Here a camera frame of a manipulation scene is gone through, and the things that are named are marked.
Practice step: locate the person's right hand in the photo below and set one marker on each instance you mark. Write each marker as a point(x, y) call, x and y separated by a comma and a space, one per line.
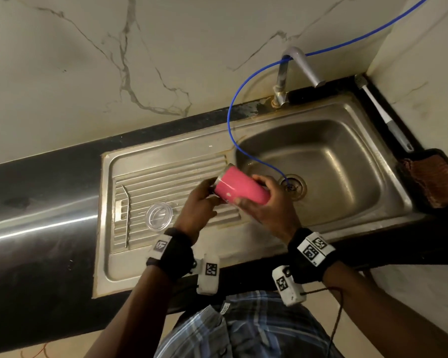
point(278, 216)

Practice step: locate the person's left hand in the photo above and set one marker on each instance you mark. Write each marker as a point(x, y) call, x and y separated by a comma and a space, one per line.
point(194, 212)

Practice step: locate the clear plastic lid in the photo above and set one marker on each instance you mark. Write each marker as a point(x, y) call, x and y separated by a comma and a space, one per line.
point(159, 216)

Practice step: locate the pink steel tumbler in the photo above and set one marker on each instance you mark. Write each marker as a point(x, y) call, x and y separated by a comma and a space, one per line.
point(239, 186)

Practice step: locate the bent metal straw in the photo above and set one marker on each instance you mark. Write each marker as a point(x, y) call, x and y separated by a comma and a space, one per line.
point(127, 216)

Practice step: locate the person's right forearm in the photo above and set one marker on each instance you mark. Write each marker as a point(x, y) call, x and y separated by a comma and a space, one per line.
point(388, 316)

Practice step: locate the person's left forearm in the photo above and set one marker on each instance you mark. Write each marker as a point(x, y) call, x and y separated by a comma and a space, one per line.
point(134, 316)

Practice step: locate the black left wrist band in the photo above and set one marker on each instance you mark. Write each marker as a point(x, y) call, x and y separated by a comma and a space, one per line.
point(173, 255)

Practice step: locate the black wrist band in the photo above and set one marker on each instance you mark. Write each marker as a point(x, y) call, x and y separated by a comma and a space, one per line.
point(311, 257)
point(173, 255)

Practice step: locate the black right wrist band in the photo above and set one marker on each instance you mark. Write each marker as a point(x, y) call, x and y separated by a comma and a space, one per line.
point(311, 257)

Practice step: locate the stainless steel sink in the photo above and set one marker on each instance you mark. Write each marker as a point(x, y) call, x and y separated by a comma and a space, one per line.
point(339, 167)

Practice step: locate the thin blue tube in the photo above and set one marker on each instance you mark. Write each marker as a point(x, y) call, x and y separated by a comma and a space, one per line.
point(229, 108)

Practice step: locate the blue plaid clothing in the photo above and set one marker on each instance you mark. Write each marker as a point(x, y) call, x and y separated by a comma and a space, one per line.
point(254, 328)

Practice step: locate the white bottle brush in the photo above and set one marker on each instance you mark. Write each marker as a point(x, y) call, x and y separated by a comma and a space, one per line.
point(382, 115)

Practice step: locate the metal faucet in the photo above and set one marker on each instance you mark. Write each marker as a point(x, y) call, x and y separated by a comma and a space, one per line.
point(306, 67)

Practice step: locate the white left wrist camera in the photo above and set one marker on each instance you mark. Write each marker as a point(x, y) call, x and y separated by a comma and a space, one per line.
point(208, 274)

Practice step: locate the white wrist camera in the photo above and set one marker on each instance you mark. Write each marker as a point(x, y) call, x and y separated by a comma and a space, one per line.
point(287, 287)
point(208, 274)

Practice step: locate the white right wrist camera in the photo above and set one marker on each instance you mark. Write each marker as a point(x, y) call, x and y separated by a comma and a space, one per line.
point(287, 287)

